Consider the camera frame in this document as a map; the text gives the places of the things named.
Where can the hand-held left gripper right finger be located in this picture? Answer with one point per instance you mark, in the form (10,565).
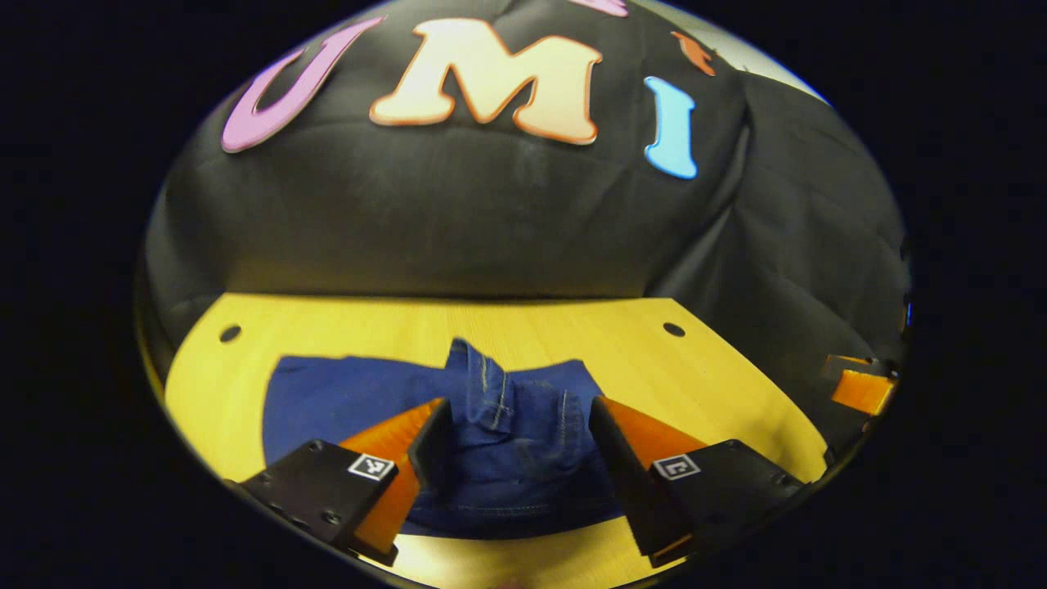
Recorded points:
(622,474)

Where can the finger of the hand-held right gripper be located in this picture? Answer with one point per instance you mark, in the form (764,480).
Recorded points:
(863,393)

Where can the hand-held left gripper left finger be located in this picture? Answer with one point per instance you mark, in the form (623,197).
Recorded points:
(432,446)

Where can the blue denim jeans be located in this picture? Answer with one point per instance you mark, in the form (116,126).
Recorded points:
(507,458)

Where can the black backdrop cloth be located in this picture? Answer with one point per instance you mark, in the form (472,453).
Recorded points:
(491,229)

